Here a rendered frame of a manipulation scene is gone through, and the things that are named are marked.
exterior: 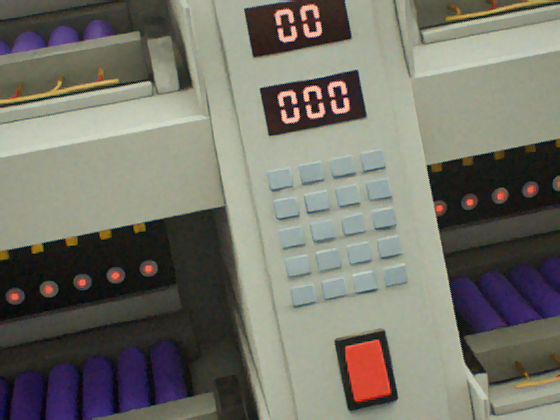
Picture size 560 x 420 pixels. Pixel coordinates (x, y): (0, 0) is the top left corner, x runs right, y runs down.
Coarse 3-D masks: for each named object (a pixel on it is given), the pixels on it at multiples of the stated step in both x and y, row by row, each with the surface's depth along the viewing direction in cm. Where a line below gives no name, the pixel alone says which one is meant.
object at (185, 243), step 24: (120, 0) 63; (144, 0) 63; (168, 24) 63; (192, 216) 64; (168, 240) 64; (192, 240) 64; (216, 240) 64; (192, 264) 64; (216, 264) 64; (192, 288) 64; (216, 288) 64; (192, 312) 64; (216, 312) 64; (216, 336) 64
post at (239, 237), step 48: (192, 0) 44; (384, 0) 45; (384, 48) 45; (240, 144) 44; (240, 192) 44; (240, 240) 44; (432, 240) 45; (240, 288) 48; (432, 288) 45; (288, 384) 45
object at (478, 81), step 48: (432, 0) 51; (480, 0) 52; (528, 0) 52; (432, 48) 49; (480, 48) 48; (528, 48) 46; (432, 96) 45; (480, 96) 46; (528, 96) 46; (432, 144) 46; (480, 144) 47
